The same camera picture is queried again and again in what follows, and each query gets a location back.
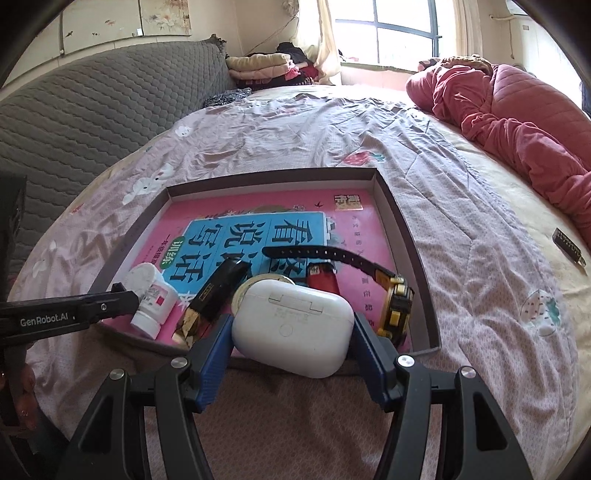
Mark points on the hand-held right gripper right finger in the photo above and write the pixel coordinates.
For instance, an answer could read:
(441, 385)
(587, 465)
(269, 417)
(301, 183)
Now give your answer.
(376, 364)

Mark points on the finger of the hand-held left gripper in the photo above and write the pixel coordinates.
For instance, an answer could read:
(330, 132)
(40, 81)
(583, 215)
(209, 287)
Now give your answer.
(115, 304)

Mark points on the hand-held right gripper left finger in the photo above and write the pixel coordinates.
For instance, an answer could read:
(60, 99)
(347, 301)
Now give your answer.
(212, 364)

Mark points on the white pill bottle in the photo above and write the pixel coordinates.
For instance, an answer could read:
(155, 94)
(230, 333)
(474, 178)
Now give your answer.
(150, 314)

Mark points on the white round container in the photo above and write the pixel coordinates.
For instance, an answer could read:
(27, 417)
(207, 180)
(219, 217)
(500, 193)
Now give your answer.
(141, 277)

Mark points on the yellow and black wristwatch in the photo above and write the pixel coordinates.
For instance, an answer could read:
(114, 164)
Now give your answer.
(395, 300)

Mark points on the black and gold lipstick tube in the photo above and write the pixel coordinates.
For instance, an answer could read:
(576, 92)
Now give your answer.
(217, 290)

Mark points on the white tape roll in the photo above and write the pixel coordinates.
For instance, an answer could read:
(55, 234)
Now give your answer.
(240, 295)

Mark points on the white earbuds case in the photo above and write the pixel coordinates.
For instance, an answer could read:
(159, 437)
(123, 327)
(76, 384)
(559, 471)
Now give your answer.
(291, 327)

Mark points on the red lighter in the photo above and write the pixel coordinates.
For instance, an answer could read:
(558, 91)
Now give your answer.
(321, 279)

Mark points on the grey cardboard box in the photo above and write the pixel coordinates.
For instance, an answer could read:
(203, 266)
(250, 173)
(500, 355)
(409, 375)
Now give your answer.
(406, 240)

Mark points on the person's left hand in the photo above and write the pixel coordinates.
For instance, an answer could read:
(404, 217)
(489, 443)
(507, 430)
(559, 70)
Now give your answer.
(27, 397)

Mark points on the pink and blue book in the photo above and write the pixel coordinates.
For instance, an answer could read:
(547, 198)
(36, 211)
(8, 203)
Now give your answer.
(258, 203)

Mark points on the grey quilted headboard cover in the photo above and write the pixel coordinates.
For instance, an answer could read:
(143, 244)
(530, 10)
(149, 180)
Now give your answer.
(92, 115)

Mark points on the cream yellow bed sheet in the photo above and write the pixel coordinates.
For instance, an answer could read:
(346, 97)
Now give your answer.
(508, 194)

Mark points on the black key tag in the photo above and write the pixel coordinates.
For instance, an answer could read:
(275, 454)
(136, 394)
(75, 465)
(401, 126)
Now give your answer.
(569, 246)

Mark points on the dark patterned cloth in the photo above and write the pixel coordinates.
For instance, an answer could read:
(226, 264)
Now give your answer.
(228, 98)

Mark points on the pink floral bedsheet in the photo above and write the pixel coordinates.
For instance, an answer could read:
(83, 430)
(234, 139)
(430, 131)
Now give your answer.
(300, 134)

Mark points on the pile of folded clothes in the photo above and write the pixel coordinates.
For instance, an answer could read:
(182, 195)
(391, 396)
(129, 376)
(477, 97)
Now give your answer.
(263, 64)

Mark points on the pink quilt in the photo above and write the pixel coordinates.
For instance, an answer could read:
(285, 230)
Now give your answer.
(521, 115)

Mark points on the brown knitted cloth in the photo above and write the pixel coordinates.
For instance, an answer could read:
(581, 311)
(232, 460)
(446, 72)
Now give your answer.
(466, 63)

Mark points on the cream curtain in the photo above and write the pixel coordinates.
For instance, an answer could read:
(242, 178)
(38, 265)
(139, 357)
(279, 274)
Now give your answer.
(323, 41)

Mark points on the window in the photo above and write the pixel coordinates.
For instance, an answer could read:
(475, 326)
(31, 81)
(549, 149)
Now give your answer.
(397, 32)

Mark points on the white air conditioner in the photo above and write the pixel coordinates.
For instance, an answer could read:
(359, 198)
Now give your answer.
(524, 8)

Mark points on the floral wall poster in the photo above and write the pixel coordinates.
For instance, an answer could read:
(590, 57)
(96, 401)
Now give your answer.
(124, 18)

